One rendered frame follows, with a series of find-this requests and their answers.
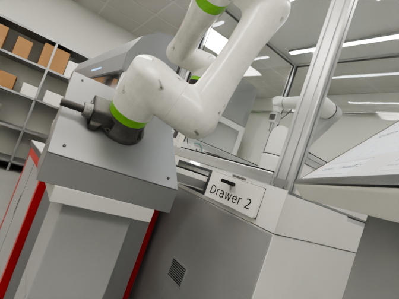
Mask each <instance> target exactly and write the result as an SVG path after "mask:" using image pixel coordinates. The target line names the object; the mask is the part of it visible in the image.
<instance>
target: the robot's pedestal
mask: <svg viewBox="0 0 399 299"><path fill-rule="evenodd" d="M45 185H46V190H47V194H48V197H49V201H50V205H49V208H48V211H47V213H46V216H45V218H44V221H43V224H42V226H41V229H40V231H39V234H38V236H37V239H36V242H35V244H34V247H33V250H32V252H31V255H30V258H29V260H28V263H27V266H26V268H25V271H24V273H23V276H22V279H21V281H20V284H19V286H18V289H17V292H16V294H15V297H14V299H103V297H104V294H105V291H106V288H107V285H108V283H109V280H110V277H111V275H112V272H113V269H114V267H115V263H116V261H117V258H118V256H119V252H120V250H121V247H122V244H123V242H124V239H125V236H126V233H127V231H128V228H129V225H130V222H131V220H132V219H135V220H140V221H145V222H150V221H151V218H152V216H153V213H154V209H150V208H146V207H143V206H138V205H134V204H131V203H126V202H122V201H117V200H114V199H110V198H105V197H102V196H98V195H94V194H91V193H86V192H82V191H79V190H74V189H70V188H67V187H62V186H58V185H53V184H50V183H46V182H45Z"/></svg>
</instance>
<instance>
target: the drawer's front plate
mask: <svg viewBox="0 0 399 299"><path fill-rule="evenodd" d="M221 179H226V180H228V181H231V182H234V183H236V184H235V186H231V185H228V184H226V183H223V182H221ZM212 185H216V187H215V186H213V188H212ZM211 188H212V190H211ZM215 188H216V191H215ZM217 189H220V190H218V192H217ZM210 190H211V192H214V191H215V193H210ZM221 190H223V191H224V195H223V198H221V197H219V194H220V193H223V192H222V191H221ZM226 192H227V194H226ZM264 192H265V189H264V188H262V187H259V186H256V185H253V184H250V183H247V182H244V181H241V180H238V179H235V178H232V177H229V176H226V175H223V174H220V173H218V172H215V171H214V172H213V173H212V175H211V179H210V181H209V184H208V187H207V190H206V193H205V196H207V197H209V198H211V199H214V200H215V201H217V202H220V203H222V204H224V205H226V206H228V207H230V208H232V209H235V210H237V211H239V212H241V213H243V214H245V215H247V216H249V217H252V218H256V217H257V213H258V210H259V207H260V204H261V201H262V198H263V195H264ZM216 193H217V195H216ZM228 193H229V198H230V199H229V200H228V196H227V195H228ZM231 194H232V196H231V197H230V195H231ZM225 195H226V196H227V198H226V199H225ZM233 196H236V197H237V200H234V199H233V202H235V203H232V197H233ZM239 198H242V199H240V200H239V203H238V205H237V202H238V199H239ZM247 198H248V199H250V200H251V203H250V200H247ZM249 203H250V204H249ZM247 204H249V205H248V206H246V205H247ZM244 206H246V207H247V208H249V209H246V208H244Z"/></svg>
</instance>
